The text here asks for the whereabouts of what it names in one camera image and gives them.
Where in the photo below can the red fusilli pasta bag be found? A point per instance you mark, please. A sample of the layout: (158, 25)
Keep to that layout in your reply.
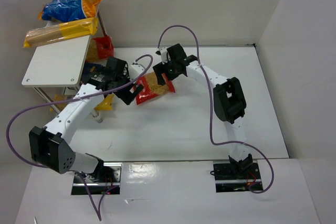
(151, 88)

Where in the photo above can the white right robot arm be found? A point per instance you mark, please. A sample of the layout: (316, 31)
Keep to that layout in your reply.
(227, 100)

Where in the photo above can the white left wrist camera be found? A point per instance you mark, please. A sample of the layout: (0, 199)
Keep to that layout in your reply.
(135, 69)

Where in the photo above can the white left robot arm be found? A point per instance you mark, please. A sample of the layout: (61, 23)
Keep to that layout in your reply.
(49, 145)

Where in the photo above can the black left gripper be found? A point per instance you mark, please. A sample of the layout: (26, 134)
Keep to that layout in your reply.
(125, 93)

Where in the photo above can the red pasta bag on shelf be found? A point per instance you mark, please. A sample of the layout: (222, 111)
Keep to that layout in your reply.
(100, 48)

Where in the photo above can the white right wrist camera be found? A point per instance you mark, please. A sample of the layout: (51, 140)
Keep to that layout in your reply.
(163, 53)

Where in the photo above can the dark blue pasta box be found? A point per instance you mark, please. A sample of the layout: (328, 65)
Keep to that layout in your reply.
(89, 68)

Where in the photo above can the yellow spaghetti packet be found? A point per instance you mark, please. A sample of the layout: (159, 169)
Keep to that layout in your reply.
(61, 32)

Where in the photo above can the white metal shelf unit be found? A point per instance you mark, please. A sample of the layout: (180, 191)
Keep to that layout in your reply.
(58, 65)

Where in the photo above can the blue orange pasta bag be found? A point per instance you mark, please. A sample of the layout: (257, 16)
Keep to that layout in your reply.
(69, 10)

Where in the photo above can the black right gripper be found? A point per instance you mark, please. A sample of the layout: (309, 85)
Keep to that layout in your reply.
(166, 69)

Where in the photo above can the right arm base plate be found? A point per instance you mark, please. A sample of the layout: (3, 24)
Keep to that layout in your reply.
(227, 181)

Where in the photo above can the yellow pasta bag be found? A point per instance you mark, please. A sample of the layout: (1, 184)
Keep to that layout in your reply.
(105, 105)

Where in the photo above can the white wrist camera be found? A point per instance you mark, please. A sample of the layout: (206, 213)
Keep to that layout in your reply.
(163, 53)
(135, 69)

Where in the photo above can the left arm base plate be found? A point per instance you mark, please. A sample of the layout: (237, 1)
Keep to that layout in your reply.
(109, 181)

